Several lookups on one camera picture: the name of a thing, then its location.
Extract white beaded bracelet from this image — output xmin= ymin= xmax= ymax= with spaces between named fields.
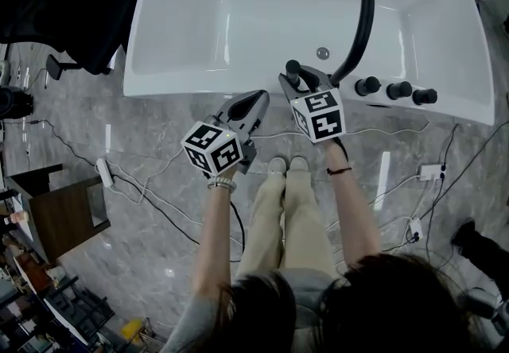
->
xmin=206 ymin=176 xmax=238 ymax=194

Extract person's grey shirt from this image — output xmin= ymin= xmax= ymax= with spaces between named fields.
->
xmin=161 ymin=266 xmax=348 ymax=353

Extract thin white cable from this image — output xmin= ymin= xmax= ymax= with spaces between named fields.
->
xmin=249 ymin=122 xmax=431 ymax=141

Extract long black cable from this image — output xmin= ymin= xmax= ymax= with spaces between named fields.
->
xmin=420 ymin=119 xmax=509 ymax=266

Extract white floor cable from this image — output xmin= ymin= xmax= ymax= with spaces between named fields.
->
xmin=106 ymin=143 xmax=248 ymax=246

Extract yellow container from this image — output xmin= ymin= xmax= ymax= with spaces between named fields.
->
xmin=120 ymin=316 xmax=145 ymax=345

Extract cluttered storage shelf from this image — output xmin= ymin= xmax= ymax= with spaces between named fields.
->
xmin=0 ymin=255 xmax=117 ymax=353

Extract dark wooden table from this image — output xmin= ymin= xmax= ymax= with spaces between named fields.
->
xmin=5 ymin=163 xmax=113 ymax=266

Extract black faucet knob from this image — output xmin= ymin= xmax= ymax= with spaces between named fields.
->
xmin=386 ymin=80 xmax=414 ymax=102
xmin=411 ymin=87 xmax=439 ymax=107
xmin=354 ymin=76 xmax=382 ymax=98

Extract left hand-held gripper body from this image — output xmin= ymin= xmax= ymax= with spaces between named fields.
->
xmin=181 ymin=114 xmax=258 ymax=180

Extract black curved faucet spout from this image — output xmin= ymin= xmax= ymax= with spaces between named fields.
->
xmin=329 ymin=0 xmax=376 ymax=87

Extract black office chair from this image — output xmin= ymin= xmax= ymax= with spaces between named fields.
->
xmin=0 ymin=0 xmax=139 ymax=82

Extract person's left shoe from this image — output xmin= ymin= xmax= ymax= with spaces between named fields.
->
xmin=266 ymin=157 xmax=289 ymax=178

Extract person's right forearm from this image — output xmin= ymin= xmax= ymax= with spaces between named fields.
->
xmin=324 ymin=140 xmax=385 ymax=270

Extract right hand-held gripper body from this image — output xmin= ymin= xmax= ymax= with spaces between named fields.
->
xmin=289 ymin=87 xmax=351 ymax=164

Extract person's beige trousers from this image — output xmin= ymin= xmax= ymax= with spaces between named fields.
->
xmin=234 ymin=168 xmax=340 ymax=280

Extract white power strip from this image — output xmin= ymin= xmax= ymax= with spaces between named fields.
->
xmin=418 ymin=162 xmax=448 ymax=182
xmin=95 ymin=157 xmax=115 ymax=188

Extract black round device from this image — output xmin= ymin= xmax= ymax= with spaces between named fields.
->
xmin=0 ymin=84 xmax=35 ymax=120

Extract person's left forearm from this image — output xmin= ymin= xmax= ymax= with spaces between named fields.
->
xmin=190 ymin=174 xmax=240 ymax=301

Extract white bathtub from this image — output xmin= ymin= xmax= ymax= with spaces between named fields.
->
xmin=122 ymin=0 xmax=496 ymax=127

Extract white coiled cable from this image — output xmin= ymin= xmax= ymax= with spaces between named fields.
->
xmin=324 ymin=173 xmax=423 ymax=258

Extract black floor cable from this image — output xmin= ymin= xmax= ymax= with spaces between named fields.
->
xmin=2 ymin=118 xmax=247 ymax=264

